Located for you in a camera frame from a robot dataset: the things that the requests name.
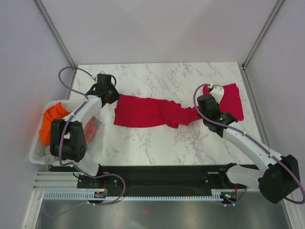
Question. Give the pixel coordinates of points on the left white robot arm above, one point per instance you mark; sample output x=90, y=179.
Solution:
x=68, y=141

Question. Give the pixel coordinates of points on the left aluminium frame post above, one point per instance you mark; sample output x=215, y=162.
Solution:
x=52, y=28

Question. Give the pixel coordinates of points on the orange t-shirt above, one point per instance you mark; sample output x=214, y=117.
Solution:
x=56, y=111

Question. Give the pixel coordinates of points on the aluminium frame post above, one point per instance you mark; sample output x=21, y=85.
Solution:
x=52, y=28
x=264, y=30

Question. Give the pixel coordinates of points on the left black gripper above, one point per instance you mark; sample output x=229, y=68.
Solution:
x=116, y=97

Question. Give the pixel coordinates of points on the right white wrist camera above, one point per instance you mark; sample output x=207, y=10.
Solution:
x=216, y=91

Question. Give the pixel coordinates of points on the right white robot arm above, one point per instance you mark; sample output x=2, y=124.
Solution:
x=276, y=176

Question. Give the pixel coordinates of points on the right aluminium frame post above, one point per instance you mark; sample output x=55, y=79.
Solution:
x=264, y=30

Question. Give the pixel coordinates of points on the white plastic laundry basket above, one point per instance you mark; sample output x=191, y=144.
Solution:
x=38, y=150

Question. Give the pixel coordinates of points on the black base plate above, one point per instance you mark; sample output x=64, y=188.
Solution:
x=160, y=180

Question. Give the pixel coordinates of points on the pink t-shirt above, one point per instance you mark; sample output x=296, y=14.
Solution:
x=90, y=130

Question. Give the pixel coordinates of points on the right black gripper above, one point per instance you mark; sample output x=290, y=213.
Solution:
x=218, y=105

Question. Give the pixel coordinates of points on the white slotted cable duct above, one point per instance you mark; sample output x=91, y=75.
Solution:
x=106, y=195

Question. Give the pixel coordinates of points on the red t-shirt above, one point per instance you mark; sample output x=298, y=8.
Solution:
x=231, y=101
x=135, y=112

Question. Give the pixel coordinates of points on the folded red t-shirt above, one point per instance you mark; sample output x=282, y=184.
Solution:
x=231, y=101

